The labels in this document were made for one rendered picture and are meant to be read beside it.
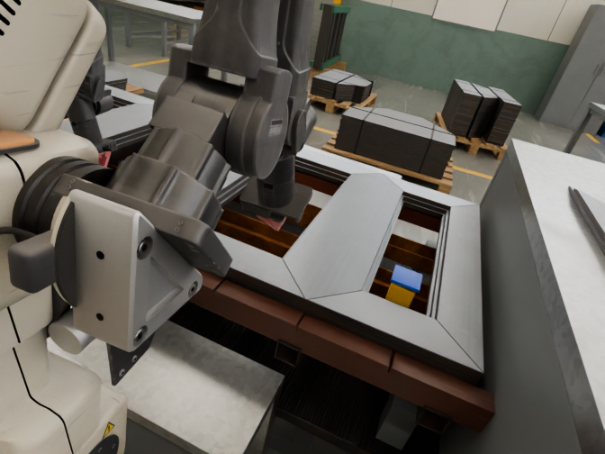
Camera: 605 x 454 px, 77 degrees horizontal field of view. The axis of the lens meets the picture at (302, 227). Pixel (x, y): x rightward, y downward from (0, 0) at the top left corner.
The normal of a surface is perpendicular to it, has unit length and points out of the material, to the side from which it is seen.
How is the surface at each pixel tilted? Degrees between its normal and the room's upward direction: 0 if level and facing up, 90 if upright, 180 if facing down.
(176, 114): 37
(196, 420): 0
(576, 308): 0
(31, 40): 90
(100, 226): 82
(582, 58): 90
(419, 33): 90
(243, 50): 81
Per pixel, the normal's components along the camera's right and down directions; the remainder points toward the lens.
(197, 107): -0.04, -0.39
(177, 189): 0.48, -0.15
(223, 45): -0.28, 0.32
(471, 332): 0.18, -0.83
